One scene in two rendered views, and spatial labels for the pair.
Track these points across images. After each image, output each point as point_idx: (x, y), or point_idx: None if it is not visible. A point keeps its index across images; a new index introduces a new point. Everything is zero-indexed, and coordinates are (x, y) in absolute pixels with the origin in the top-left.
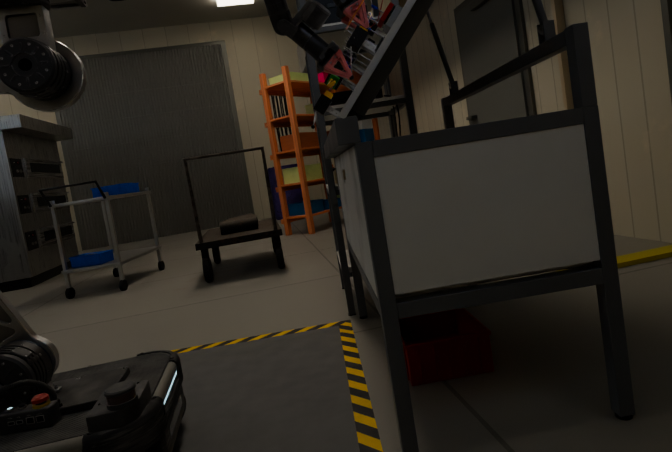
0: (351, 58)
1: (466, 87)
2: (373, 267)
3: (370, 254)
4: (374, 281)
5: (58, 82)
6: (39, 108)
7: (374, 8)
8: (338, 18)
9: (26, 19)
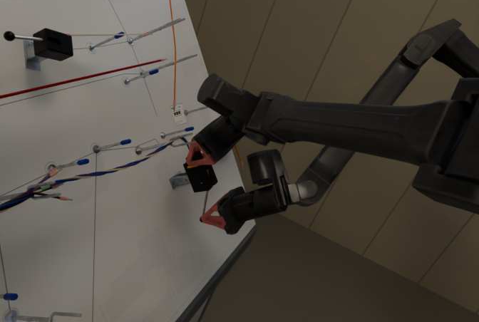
0: (206, 199)
1: None
2: (207, 304)
3: (203, 306)
4: (196, 321)
5: None
6: None
7: (189, 130)
8: (217, 161)
9: None
